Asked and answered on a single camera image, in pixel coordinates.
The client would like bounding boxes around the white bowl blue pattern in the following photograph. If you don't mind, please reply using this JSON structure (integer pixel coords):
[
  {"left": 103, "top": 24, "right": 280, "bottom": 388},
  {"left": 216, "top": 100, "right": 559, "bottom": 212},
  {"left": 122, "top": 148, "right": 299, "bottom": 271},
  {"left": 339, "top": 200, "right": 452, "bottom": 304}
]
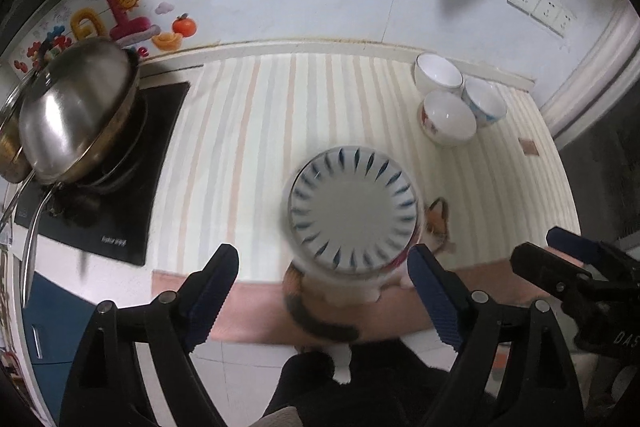
[{"left": 461, "top": 76, "right": 508, "bottom": 128}]

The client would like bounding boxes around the white bowl red pattern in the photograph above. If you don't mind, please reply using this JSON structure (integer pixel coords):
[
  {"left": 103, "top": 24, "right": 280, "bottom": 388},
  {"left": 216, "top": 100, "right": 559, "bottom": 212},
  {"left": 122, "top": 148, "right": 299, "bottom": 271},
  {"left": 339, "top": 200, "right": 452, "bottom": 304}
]
[{"left": 419, "top": 91, "right": 477, "bottom": 147}]

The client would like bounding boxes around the white plate blue leaf pattern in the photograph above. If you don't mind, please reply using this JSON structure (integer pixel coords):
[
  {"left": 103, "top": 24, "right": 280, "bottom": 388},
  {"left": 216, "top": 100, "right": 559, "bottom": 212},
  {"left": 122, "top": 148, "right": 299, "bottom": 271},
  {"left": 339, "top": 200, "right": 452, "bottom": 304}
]
[{"left": 286, "top": 145, "right": 423, "bottom": 282}]

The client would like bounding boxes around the white bowl plain rim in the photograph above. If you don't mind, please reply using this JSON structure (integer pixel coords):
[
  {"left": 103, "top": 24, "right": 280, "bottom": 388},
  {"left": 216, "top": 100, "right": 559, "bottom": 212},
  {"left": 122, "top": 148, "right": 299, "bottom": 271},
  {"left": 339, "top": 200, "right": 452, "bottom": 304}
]
[{"left": 413, "top": 53, "right": 463, "bottom": 96}]

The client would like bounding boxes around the blue cabinet door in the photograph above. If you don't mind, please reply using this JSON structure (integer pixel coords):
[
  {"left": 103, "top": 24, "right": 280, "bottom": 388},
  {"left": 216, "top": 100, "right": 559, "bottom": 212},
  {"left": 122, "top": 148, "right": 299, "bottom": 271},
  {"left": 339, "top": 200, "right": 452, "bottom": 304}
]
[{"left": 22, "top": 273, "right": 96, "bottom": 365}]

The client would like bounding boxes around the black induction cooktop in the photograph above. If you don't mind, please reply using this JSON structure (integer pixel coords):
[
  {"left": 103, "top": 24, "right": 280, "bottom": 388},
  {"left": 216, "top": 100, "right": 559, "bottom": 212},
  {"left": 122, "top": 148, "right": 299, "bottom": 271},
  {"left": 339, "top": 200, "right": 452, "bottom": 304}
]
[{"left": 38, "top": 82, "right": 190, "bottom": 267}]

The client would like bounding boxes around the calico cat shaped mat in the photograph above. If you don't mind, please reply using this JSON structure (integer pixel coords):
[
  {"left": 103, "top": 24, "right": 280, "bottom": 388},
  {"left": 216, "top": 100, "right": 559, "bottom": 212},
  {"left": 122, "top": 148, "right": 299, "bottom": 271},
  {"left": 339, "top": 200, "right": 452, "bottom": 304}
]
[{"left": 280, "top": 197, "right": 458, "bottom": 384}]

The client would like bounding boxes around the steel pot lid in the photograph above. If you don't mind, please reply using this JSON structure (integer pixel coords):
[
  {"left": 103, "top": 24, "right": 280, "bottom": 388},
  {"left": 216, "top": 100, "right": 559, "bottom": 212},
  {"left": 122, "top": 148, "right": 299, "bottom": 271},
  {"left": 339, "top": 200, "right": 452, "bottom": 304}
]
[{"left": 1, "top": 37, "right": 140, "bottom": 185}]

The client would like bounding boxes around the striped beige table mat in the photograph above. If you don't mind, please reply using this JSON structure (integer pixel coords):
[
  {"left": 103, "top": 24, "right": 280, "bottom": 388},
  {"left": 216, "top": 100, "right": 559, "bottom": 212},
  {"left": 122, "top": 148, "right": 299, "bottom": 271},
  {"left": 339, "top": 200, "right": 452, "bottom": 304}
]
[{"left": 150, "top": 51, "right": 584, "bottom": 346}]

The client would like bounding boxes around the steel ladle handle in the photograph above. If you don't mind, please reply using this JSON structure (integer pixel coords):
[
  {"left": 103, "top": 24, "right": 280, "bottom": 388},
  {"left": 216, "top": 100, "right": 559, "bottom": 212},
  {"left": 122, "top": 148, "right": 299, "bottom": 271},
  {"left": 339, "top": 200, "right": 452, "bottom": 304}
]
[{"left": 1, "top": 170, "right": 58, "bottom": 308}]

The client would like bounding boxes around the white wall socket panel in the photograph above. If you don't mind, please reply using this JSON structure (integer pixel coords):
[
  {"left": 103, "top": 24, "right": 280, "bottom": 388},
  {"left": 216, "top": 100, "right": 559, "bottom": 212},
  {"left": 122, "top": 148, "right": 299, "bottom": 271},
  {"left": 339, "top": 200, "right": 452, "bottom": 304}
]
[{"left": 506, "top": 0, "right": 575, "bottom": 38}]

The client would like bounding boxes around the colourful wall sticker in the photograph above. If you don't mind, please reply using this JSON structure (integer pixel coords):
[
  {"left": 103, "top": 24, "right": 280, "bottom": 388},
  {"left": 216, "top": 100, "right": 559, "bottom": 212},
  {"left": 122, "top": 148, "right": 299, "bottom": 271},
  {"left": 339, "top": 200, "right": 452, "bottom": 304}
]
[{"left": 6, "top": 0, "right": 198, "bottom": 76}]

